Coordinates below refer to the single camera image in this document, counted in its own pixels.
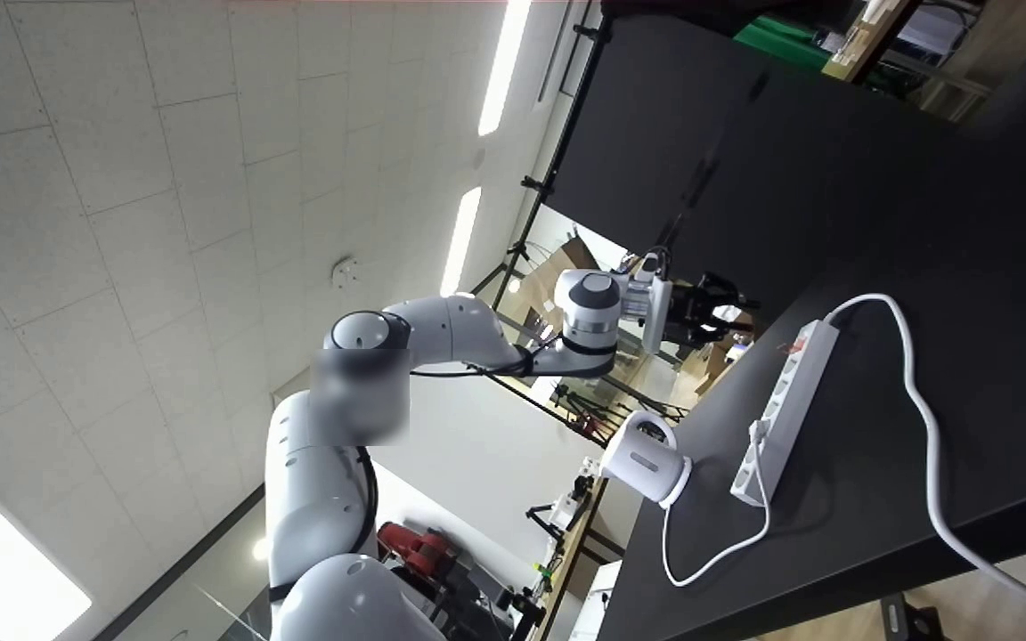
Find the red machine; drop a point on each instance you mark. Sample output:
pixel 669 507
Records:
pixel 412 553

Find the large square ceiling light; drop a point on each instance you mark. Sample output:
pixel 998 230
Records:
pixel 2 582

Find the white power strip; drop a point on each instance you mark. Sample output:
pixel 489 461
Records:
pixel 786 404

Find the cluttered metal workbench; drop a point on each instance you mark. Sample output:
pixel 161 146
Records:
pixel 573 404

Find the black tripod stand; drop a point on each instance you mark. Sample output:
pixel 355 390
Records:
pixel 534 182

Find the short ceiling light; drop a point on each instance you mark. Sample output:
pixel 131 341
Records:
pixel 465 235

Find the yellow cardboard box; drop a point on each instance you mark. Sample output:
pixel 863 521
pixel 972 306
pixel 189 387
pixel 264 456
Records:
pixel 857 40

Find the small round ceiling light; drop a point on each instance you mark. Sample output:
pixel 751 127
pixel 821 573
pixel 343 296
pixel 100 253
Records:
pixel 258 548

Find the brown cardboard box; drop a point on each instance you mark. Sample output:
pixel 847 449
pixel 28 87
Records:
pixel 569 266

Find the black backdrop panel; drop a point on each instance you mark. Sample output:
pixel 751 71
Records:
pixel 642 120

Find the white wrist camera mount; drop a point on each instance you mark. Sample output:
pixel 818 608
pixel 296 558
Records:
pixel 647 306

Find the green box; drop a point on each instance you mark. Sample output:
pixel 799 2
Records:
pixel 783 40

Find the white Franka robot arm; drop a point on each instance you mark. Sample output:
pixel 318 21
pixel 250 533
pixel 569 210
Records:
pixel 312 500

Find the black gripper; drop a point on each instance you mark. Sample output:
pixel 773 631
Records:
pixel 695 306

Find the long ceiling light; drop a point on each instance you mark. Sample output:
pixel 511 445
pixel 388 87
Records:
pixel 499 71

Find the white rounded device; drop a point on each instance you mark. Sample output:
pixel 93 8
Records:
pixel 642 463

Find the round smoke detector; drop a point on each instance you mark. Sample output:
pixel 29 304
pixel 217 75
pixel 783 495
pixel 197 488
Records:
pixel 343 271

